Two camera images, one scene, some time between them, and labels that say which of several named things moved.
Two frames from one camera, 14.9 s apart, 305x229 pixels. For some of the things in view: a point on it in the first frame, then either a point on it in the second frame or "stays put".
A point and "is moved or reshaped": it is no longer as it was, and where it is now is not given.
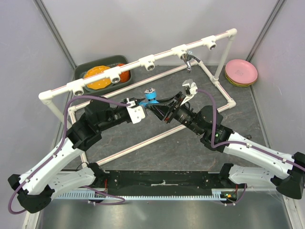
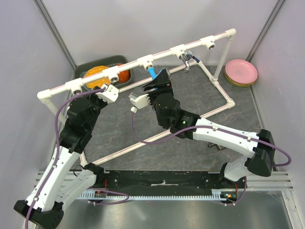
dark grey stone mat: (157, 144) stays put
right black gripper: (161, 111) → (162, 79)
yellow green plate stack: (239, 84) stays put
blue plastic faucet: (150, 94) is moved or reshaped
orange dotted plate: (98, 85) stays put
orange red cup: (125, 76) stays put
